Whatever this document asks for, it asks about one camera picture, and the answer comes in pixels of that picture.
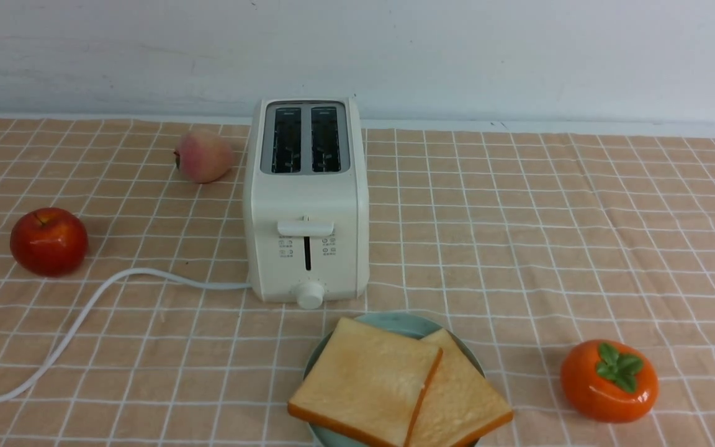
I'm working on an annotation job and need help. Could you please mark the white two-slot toaster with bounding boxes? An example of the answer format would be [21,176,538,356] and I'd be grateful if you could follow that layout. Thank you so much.
[242,98,369,309]

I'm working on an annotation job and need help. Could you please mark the checkered orange tablecloth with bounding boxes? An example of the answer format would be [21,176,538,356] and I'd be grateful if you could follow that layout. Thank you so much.
[0,119,715,446]

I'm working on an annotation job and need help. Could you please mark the orange persimmon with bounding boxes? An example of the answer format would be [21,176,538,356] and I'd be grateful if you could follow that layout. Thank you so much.
[560,339,659,423]

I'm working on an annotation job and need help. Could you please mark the red apple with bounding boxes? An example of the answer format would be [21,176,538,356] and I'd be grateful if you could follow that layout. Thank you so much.
[9,207,89,278]

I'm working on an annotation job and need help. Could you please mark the pink peach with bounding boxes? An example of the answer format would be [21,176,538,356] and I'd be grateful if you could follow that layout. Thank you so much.
[174,129,236,184]

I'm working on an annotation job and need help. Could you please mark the white power cable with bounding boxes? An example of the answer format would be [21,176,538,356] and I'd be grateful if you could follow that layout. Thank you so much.
[0,268,251,404]

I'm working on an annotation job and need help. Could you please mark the toast slice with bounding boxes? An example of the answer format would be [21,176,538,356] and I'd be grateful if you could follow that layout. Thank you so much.
[409,329,513,446]
[287,318,443,446]

